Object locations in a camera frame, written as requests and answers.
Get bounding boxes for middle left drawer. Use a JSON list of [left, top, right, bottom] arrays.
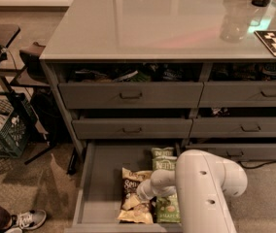
[[72, 118, 192, 140]]

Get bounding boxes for black cable on floor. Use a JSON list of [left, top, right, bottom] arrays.
[[239, 159, 276, 170]]

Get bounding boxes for dark metal side stand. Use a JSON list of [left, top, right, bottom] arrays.
[[0, 0, 56, 166]]

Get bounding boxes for top left drawer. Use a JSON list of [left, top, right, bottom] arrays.
[[58, 82, 203, 109]]

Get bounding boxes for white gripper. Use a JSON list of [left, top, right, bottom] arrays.
[[121, 180, 158, 211]]

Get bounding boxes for open bottom left drawer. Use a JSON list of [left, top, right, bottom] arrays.
[[64, 140, 182, 233]]

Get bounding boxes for green chip bag rear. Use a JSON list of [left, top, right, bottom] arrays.
[[151, 147, 174, 158]]

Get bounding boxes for top right drawer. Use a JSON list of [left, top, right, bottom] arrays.
[[199, 81, 276, 108]]

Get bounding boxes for grey sneaker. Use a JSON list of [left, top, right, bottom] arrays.
[[2, 210, 47, 233]]

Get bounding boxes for green chip bag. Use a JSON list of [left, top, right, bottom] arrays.
[[153, 156, 177, 171], [151, 147, 174, 158], [155, 194, 181, 223]]

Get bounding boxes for grey drawer cabinet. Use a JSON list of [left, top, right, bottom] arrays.
[[41, 0, 276, 233]]

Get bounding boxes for dark green plastic crate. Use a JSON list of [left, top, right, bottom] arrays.
[[0, 92, 37, 158]]

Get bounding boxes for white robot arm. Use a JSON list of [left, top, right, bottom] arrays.
[[118, 150, 248, 233]]

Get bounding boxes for green chip bag front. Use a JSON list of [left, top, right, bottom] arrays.
[[155, 194, 181, 223]]

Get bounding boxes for brown sea salt chip bag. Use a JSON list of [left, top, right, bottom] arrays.
[[118, 168, 154, 224]]

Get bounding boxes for snack bags in top drawer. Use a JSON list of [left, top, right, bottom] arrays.
[[67, 63, 201, 83]]

